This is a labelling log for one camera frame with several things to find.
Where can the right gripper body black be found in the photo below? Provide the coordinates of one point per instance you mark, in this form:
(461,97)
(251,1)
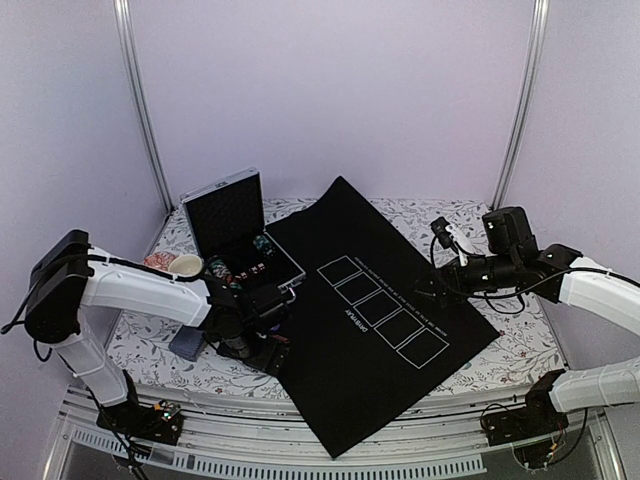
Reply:
(464,288)

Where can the front poker chip stack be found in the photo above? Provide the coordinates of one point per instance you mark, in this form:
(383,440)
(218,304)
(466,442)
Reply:
(219,270)

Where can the green poker chip stack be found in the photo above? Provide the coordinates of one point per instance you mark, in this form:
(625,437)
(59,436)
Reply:
(264,246)

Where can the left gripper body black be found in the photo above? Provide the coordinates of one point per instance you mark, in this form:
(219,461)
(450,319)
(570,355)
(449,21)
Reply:
(246,347)

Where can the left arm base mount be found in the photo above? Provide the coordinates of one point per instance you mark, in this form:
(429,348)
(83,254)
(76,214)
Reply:
(160,423)

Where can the blue playing card deck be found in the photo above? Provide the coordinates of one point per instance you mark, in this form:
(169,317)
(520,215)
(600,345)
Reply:
(188,343)

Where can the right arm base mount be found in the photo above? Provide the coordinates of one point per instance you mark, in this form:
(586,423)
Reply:
(507,426)

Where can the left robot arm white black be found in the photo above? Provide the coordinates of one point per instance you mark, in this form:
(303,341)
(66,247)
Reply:
(73,274)

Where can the aluminium poker chip case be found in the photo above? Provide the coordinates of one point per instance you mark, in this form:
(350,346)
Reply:
(225,216)

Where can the dice row in case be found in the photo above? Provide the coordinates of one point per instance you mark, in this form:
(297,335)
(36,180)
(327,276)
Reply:
(245,273)

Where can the cream ceramic cup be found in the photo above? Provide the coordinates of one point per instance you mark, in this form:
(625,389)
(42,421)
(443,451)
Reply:
(187,265)

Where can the left aluminium frame post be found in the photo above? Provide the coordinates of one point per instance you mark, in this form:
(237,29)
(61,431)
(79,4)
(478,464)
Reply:
(125,30)

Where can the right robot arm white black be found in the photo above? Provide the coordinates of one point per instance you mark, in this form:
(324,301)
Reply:
(516,266)

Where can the red patterned small dish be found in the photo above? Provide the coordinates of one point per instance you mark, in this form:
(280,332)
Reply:
(160,260)

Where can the aluminium frame post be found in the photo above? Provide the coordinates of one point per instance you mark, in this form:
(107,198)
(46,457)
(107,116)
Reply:
(125,30)
(531,66)

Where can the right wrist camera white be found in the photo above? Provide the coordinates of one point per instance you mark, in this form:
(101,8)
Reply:
(452,237)

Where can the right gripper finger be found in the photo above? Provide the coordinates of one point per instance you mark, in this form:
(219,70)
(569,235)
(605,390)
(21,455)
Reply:
(426,285)
(433,297)

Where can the black poker play mat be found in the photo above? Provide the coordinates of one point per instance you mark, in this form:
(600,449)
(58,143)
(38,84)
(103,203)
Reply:
(364,345)

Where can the right aluminium frame post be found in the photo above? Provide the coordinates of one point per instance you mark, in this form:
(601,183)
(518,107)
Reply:
(531,66)

